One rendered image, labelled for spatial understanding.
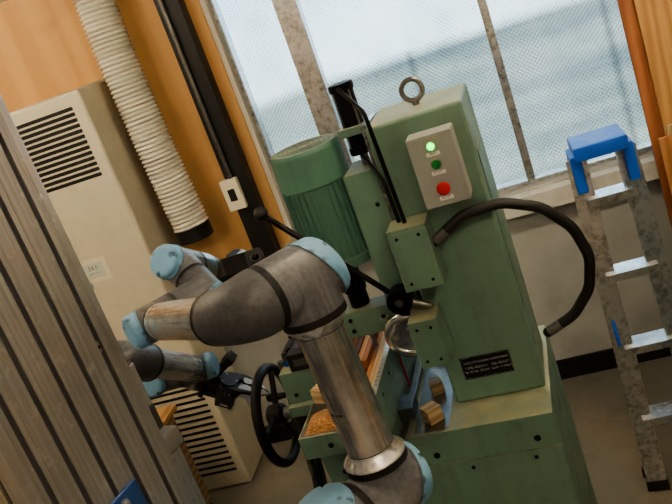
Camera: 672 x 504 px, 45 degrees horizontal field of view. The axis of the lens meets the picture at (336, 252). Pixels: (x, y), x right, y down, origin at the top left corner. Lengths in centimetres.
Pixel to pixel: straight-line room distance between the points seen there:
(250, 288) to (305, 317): 11
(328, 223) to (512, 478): 74
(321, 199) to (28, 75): 197
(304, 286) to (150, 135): 205
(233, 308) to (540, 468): 99
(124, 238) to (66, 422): 218
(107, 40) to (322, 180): 156
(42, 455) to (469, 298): 110
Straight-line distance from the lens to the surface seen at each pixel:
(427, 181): 175
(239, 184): 330
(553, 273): 341
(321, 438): 193
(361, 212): 190
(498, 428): 195
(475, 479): 204
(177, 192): 328
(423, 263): 179
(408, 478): 146
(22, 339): 113
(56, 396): 116
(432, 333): 185
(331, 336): 134
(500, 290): 190
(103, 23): 326
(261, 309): 126
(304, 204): 191
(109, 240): 333
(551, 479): 203
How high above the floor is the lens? 182
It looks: 17 degrees down
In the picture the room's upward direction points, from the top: 20 degrees counter-clockwise
